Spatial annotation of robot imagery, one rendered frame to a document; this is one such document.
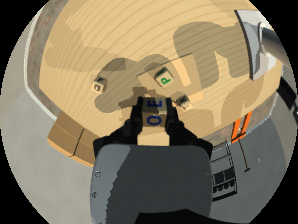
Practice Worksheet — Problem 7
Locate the beige letter block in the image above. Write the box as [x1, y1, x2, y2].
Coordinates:
[177, 94, 193, 112]
[142, 97, 167, 127]
[92, 76, 108, 94]
[155, 67, 175, 88]

